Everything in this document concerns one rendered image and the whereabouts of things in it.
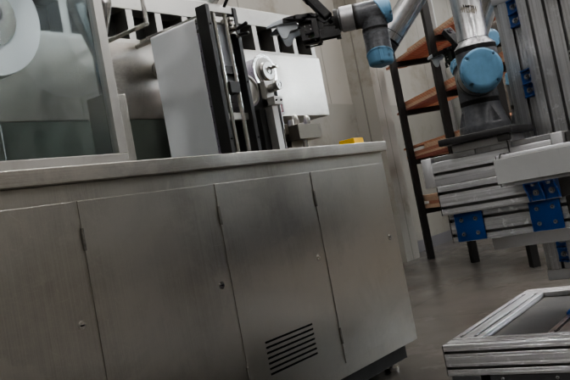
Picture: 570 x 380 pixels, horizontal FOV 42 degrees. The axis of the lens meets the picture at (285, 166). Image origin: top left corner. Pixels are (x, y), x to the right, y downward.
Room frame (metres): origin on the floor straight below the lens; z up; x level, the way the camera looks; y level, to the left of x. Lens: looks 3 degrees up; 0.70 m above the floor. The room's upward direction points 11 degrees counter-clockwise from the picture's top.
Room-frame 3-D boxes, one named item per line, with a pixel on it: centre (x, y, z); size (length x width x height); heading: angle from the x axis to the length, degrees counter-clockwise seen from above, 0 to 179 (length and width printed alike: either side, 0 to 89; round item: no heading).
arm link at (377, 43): (2.16, -0.33, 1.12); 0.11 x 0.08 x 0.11; 172
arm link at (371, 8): (2.14, -0.33, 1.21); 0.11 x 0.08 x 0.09; 82
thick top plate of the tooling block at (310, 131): (3.16, 0.03, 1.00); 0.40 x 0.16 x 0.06; 53
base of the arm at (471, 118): (2.24, -0.61, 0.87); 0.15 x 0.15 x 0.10
